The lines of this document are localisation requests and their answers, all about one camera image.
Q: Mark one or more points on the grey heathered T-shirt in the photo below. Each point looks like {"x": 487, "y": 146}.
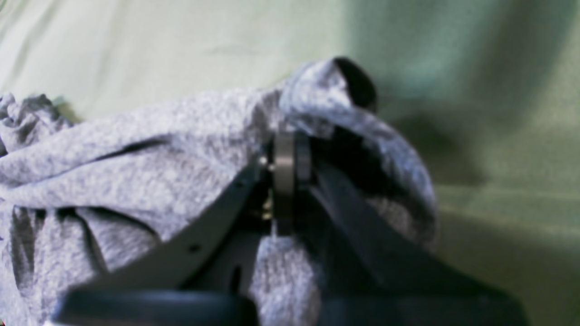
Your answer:
{"x": 82, "y": 200}

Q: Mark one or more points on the green table cloth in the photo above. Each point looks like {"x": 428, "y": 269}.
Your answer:
{"x": 487, "y": 91}

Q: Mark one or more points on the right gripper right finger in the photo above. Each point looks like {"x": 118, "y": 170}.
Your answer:
{"x": 370, "y": 274}

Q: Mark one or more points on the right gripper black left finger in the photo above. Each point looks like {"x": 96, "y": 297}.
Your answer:
{"x": 201, "y": 277}

